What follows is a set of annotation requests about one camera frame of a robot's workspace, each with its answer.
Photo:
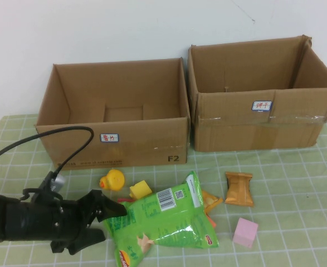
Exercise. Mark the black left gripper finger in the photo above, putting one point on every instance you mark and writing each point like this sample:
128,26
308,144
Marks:
111,210
89,239

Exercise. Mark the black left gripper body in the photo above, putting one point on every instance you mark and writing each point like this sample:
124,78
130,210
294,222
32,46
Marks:
57,222

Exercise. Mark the green chips bag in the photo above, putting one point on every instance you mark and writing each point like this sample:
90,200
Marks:
166,219

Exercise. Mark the golden brown snack packet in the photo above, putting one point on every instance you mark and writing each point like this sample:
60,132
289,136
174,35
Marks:
239,190

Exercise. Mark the yellow cracker snack packet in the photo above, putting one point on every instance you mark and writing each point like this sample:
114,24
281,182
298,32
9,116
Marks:
210,200

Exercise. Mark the yellow rubber duck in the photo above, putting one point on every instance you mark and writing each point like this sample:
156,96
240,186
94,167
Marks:
114,180

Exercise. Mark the yellow foam cube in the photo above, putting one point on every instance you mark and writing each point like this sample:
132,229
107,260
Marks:
141,189

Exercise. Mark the cardboard box with F2 print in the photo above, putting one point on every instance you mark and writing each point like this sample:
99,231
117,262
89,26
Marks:
141,144

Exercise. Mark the pink foam cube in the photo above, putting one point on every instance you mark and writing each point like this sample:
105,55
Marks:
245,232

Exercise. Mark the taped cardboard box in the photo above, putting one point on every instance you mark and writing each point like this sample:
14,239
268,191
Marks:
235,133

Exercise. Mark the green checked tablecloth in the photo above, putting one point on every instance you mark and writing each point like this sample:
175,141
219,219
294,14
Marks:
285,194

